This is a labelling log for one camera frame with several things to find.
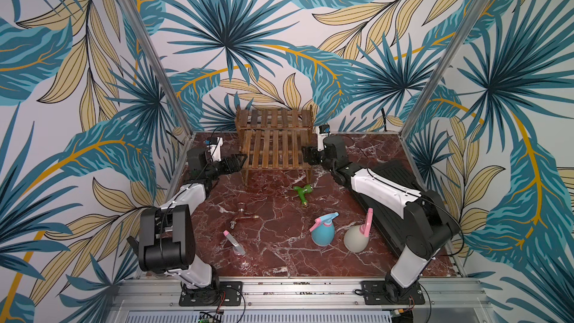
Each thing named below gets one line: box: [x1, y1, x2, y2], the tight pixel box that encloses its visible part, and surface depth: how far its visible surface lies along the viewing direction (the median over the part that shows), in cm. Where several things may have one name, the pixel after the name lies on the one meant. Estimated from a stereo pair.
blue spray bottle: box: [309, 212, 339, 247], surface depth 77 cm
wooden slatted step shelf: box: [235, 104, 314, 185], surface depth 93 cm
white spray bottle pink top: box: [343, 207, 374, 253], surface depth 77 cm
